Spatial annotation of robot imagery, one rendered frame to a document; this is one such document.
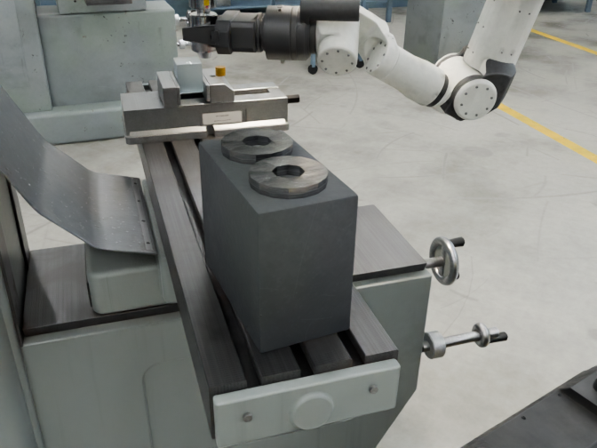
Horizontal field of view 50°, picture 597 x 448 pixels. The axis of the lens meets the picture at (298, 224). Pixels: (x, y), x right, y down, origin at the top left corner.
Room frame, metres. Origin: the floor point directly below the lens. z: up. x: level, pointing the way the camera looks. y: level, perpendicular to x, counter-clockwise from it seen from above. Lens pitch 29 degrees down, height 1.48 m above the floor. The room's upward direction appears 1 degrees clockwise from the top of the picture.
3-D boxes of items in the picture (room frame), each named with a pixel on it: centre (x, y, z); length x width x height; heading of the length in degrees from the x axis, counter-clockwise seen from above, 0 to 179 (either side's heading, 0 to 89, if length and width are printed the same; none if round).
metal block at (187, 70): (1.34, 0.24, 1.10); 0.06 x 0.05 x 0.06; 17
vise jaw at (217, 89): (1.36, 0.19, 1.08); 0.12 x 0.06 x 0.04; 17
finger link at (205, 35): (1.09, 0.17, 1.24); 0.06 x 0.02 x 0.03; 84
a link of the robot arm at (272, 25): (1.11, 0.08, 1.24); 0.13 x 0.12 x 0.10; 174
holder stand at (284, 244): (0.71, 0.03, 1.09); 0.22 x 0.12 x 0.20; 24
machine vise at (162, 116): (1.35, 0.21, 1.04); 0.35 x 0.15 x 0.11; 107
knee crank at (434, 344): (1.15, -0.38, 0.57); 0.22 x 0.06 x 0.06; 108
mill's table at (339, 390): (1.13, 0.17, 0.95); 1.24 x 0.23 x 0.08; 18
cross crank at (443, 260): (1.27, -0.31, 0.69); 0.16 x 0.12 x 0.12; 108
